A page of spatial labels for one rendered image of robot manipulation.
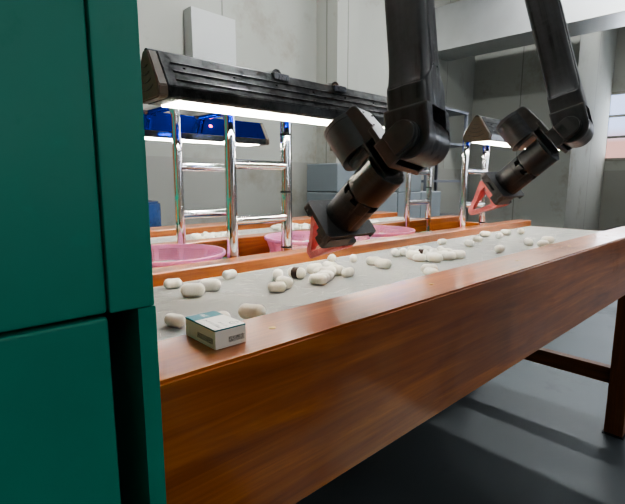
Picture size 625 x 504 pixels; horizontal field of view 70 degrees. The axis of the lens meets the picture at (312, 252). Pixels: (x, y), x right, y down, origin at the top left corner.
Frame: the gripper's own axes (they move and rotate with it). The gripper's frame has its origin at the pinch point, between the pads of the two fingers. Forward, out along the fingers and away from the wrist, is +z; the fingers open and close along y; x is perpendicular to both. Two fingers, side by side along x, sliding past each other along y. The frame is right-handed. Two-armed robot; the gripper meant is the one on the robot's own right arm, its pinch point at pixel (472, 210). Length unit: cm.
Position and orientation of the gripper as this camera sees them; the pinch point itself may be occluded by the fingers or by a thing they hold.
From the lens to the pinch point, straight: 105.4
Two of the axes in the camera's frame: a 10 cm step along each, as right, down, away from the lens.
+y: -7.4, 1.2, -6.6
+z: -5.1, 5.5, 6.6
